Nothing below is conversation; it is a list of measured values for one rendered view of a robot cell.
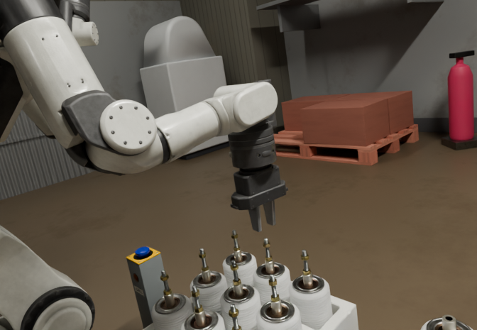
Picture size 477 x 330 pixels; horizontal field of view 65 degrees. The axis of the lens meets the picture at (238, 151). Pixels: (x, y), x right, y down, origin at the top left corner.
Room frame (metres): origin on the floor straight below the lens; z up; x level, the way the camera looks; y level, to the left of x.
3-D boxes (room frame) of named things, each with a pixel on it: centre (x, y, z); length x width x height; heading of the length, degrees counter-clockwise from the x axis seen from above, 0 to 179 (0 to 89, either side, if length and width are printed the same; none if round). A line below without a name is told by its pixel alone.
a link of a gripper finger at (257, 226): (0.70, -0.01, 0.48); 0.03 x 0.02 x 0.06; 33
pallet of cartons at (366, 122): (3.04, -0.78, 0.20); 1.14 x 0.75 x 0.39; 41
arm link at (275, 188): (0.72, -0.03, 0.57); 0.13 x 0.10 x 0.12; 123
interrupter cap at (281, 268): (0.88, -0.03, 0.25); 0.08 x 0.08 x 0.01
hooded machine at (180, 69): (3.82, 0.42, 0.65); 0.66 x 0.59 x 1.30; 131
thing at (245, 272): (0.97, 0.05, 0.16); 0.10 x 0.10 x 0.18
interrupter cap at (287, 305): (0.72, -0.03, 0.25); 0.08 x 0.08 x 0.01
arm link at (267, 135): (0.73, -0.03, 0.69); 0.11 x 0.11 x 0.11; 41
